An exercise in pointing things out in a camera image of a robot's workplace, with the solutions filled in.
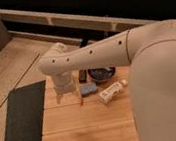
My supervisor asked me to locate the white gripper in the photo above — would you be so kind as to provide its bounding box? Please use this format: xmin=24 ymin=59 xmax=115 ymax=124
xmin=51 ymin=72 xmax=79 ymax=103

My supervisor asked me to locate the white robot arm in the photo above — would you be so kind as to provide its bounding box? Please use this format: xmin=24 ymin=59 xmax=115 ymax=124
xmin=39 ymin=19 xmax=176 ymax=141

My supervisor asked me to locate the dark ceramic bowl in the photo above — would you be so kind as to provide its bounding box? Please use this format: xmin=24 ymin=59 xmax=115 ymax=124
xmin=88 ymin=67 xmax=116 ymax=83

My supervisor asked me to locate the blue sponge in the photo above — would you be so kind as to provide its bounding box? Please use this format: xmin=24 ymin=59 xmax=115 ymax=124
xmin=80 ymin=82 xmax=98 ymax=97

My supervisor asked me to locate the dark brown rectangular block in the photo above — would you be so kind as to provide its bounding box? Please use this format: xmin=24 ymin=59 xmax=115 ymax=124
xmin=78 ymin=70 xmax=87 ymax=83

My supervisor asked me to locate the white plastic bottle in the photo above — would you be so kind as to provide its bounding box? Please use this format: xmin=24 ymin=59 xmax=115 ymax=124
xmin=99 ymin=79 xmax=128 ymax=104

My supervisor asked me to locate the dark floor mat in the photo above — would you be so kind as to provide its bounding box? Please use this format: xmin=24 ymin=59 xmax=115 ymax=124
xmin=4 ymin=80 xmax=46 ymax=141

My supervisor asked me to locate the white wall rail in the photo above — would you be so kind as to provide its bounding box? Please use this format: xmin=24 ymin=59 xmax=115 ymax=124
xmin=0 ymin=9 xmax=152 ymax=32

